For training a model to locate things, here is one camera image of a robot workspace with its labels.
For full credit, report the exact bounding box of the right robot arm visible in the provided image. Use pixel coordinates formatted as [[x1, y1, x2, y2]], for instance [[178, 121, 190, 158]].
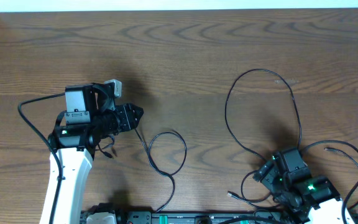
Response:
[[253, 148, 358, 224]]

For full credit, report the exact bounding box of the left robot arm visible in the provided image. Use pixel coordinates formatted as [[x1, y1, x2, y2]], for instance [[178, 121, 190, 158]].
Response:
[[40, 80, 144, 223]]

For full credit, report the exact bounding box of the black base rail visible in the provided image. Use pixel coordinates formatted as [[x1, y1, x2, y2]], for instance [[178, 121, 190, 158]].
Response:
[[79, 203, 301, 224]]

